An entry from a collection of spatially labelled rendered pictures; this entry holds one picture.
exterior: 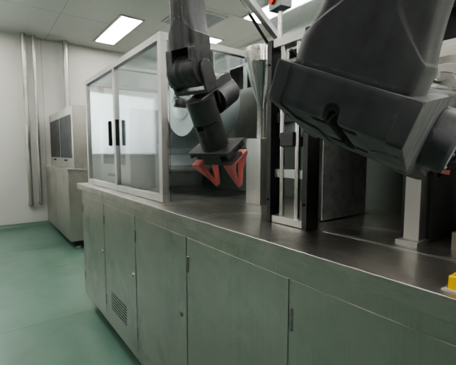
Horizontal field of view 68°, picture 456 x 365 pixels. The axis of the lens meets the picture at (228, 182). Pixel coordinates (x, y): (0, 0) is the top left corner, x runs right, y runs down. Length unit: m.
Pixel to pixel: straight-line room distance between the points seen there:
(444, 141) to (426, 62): 0.08
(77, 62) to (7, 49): 0.93
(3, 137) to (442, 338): 5.65
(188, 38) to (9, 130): 5.31
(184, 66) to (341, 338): 0.61
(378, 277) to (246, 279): 0.41
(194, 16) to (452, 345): 0.68
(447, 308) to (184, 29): 0.61
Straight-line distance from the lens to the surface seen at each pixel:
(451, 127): 0.25
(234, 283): 1.01
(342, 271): 0.70
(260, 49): 1.40
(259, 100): 1.41
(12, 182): 5.86
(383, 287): 0.66
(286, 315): 0.88
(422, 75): 0.18
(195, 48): 0.63
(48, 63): 6.06
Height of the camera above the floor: 1.11
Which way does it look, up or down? 5 degrees down
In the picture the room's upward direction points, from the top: straight up
